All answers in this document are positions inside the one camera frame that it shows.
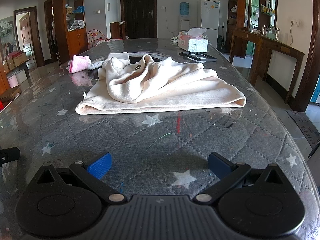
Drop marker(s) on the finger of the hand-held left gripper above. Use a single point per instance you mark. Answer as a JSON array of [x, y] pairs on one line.
[[10, 155]]

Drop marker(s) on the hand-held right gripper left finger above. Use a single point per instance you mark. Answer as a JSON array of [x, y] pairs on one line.
[[100, 165]]

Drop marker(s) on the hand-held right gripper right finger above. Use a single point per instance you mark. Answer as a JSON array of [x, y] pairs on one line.
[[220, 166]]

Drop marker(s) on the cream sweatshirt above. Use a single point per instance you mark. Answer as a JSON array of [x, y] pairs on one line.
[[162, 90]]

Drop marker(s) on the wooden shelf cabinet with clothes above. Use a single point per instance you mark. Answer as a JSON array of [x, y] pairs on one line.
[[77, 42]]

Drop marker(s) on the grey quilted star tablecloth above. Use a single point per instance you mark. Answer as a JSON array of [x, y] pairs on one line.
[[150, 135]]

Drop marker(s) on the brown wooden stool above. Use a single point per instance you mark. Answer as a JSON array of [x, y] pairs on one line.
[[10, 93]]

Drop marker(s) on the pink round box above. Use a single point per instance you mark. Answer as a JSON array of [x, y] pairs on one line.
[[12, 82]]

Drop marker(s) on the white storage box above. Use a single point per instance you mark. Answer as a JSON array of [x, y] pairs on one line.
[[20, 77]]

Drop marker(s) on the plain cardboard box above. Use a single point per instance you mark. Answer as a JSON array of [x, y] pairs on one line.
[[8, 65]]

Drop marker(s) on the grey doormat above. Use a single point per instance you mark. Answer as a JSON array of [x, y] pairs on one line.
[[302, 125]]

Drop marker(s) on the printed cardboard box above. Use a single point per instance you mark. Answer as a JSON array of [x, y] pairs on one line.
[[20, 60]]

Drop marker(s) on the pink knitted cloth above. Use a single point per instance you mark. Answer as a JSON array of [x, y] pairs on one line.
[[78, 63]]

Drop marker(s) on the round black cooktop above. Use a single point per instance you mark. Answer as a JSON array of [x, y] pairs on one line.
[[135, 59]]

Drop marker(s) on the brown interior door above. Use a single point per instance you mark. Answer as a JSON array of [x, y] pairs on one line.
[[27, 40]]

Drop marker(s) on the white tissue box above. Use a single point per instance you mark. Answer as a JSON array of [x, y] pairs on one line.
[[197, 45]]

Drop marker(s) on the polka dot play tent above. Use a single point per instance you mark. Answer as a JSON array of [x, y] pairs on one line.
[[96, 38]]

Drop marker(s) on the dark wooden console table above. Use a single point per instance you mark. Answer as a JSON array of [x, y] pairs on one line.
[[275, 45]]

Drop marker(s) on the small wooden cabinet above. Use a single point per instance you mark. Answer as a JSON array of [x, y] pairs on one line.
[[116, 30]]

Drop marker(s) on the floral cloth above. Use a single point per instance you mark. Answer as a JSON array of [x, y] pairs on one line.
[[179, 34]]

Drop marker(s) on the glass jar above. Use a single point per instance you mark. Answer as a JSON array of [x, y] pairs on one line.
[[271, 30], [277, 33], [264, 30]]

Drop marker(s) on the white refrigerator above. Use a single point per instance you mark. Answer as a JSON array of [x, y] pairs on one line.
[[208, 15]]

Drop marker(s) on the dark entrance door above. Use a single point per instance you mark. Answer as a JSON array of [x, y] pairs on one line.
[[138, 10]]

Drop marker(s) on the wooden shelf cabinet with mirror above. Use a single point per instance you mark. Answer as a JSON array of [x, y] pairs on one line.
[[241, 7]]

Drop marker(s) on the blue water bottle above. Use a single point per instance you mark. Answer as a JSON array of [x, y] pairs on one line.
[[185, 8]]

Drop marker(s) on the black flat frame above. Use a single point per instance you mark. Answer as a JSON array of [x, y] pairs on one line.
[[186, 54]]

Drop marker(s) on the wall painting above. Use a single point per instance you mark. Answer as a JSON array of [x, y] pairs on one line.
[[7, 37]]

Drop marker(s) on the wall socket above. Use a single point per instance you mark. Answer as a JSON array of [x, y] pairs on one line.
[[295, 22]]

